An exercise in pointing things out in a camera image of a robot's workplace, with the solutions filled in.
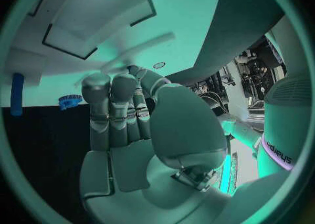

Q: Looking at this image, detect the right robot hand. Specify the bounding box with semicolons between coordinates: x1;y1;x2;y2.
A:
79;65;234;224

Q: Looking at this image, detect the white task board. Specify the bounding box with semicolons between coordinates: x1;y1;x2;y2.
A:
4;0;225;109

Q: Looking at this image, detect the glowing light bar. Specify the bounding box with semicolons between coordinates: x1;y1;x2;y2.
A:
217;153;235;196

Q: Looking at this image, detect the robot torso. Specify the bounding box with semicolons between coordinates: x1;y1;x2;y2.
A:
255;73;312;172

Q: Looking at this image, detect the blue peg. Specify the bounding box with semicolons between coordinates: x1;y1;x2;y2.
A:
9;73;25;117

